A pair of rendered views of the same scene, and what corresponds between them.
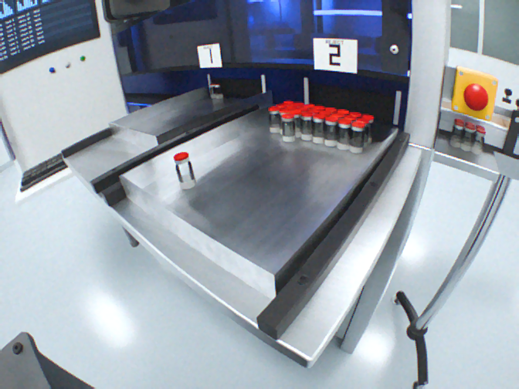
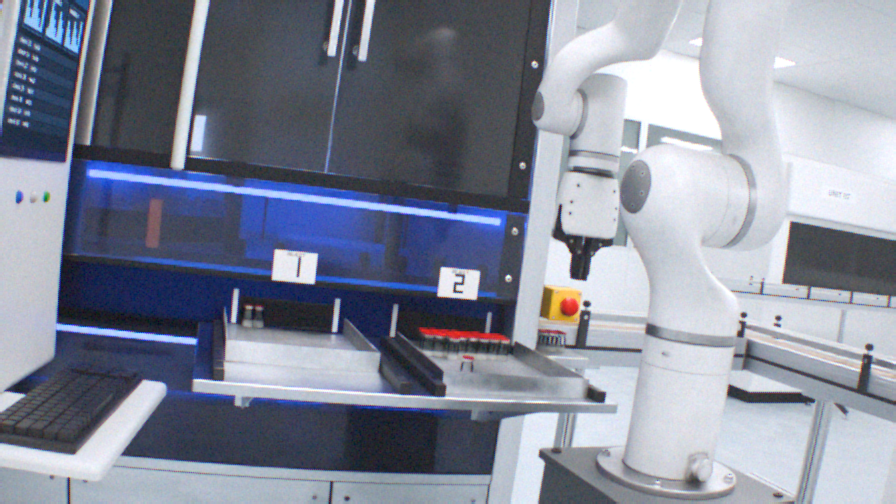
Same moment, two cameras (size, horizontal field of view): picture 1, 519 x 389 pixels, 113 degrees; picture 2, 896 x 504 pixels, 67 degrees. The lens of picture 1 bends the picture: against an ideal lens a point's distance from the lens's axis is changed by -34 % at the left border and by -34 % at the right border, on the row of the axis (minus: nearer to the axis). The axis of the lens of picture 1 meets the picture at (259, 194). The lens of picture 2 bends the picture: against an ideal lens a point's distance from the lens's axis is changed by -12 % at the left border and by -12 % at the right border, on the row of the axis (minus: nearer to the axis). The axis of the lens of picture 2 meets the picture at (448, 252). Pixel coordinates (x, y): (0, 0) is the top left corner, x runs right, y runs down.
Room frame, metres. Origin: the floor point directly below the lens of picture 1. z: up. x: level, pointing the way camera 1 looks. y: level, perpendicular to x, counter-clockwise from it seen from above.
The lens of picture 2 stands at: (-0.29, 1.23, 1.17)
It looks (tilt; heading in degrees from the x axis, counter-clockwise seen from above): 3 degrees down; 300
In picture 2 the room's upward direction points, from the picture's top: 7 degrees clockwise
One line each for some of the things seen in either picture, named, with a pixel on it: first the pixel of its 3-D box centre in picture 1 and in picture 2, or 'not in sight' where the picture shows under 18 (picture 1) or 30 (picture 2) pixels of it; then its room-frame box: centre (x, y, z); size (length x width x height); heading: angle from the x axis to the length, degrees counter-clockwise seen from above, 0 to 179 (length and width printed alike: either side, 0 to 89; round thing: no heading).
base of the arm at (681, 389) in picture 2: not in sight; (678, 407); (-0.10, 0.25, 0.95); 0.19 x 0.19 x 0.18
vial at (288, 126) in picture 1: (288, 127); (453, 348); (0.41, -0.06, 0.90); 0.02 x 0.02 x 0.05
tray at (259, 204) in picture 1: (273, 157); (484, 363); (0.33, -0.02, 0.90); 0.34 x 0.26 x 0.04; 137
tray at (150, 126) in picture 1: (189, 109); (292, 337); (0.64, 0.15, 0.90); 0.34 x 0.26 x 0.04; 138
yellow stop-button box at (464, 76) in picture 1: (473, 92); (559, 303); (0.33, -0.36, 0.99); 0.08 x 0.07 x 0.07; 138
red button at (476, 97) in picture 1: (476, 96); (568, 306); (0.29, -0.33, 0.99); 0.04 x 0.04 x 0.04; 48
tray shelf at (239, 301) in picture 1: (215, 141); (387, 366); (0.47, 0.07, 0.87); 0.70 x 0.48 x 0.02; 48
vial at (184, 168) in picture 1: (184, 171); (466, 370); (0.30, 0.09, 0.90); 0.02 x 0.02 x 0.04
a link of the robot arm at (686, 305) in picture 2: not in sight; (684, 243); (-0.08, 0.28, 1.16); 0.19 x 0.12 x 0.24; 50
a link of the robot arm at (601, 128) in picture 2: not in sight; (596, 114); (0.14, 0.06, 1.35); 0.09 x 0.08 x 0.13; 50
